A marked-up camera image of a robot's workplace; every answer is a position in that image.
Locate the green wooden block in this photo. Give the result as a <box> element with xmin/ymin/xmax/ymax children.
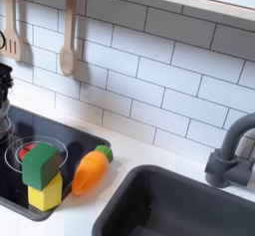
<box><xmin>21</xmin><ymin>141</ymin><xmax>62</xmax><ymax>192</ymax></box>

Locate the slotted wooden spatula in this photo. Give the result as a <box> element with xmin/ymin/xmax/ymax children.
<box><xmin>0</xmin><ymin>0</ymin><xmax>23</xmax><ymax>62</ymax></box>

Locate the wooden spoon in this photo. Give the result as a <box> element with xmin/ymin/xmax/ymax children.
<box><xmin>59</xmin><ymin>0</ymin><xmax>81</xmax><ymax>78</ymax></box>

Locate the black toy stove top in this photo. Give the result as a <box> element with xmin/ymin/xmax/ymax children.
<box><xmin>0</xmin><ymin>105</ymin><xmax>112</xmax><ymax>222</ymax></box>

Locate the yellow wooden block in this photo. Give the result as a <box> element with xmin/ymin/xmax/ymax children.
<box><xmin>27</xmin><ymin>171</ymin><xmax>64</xmax><ymax>213</ymax></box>

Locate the orange toy carrot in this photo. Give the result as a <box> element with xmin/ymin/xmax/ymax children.
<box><xmin>71</xmin><ymin>144</ymin><xmax>115</xmax><ymax>197</ymax></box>

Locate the dark grey sink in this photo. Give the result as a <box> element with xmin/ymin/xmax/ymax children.
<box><xmin>92</xmin><ymin>164</ymin><xmax>255</xmax><ymax>236</ymax></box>

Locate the dark grey tap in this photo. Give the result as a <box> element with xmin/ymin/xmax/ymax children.
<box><xmin>204</xmin><ymin>113</ymin><xmax>255</xmax><ymax>189</ymax></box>

